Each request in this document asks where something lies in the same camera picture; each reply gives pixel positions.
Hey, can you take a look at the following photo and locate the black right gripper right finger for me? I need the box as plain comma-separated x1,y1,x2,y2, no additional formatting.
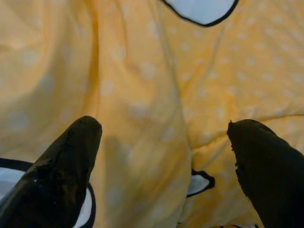
227,119,304,228

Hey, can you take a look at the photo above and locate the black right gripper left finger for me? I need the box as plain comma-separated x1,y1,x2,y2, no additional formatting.
0,115,103,228

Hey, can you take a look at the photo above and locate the yellow cartoon print blanket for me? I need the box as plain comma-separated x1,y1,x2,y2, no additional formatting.
0,0,304,228

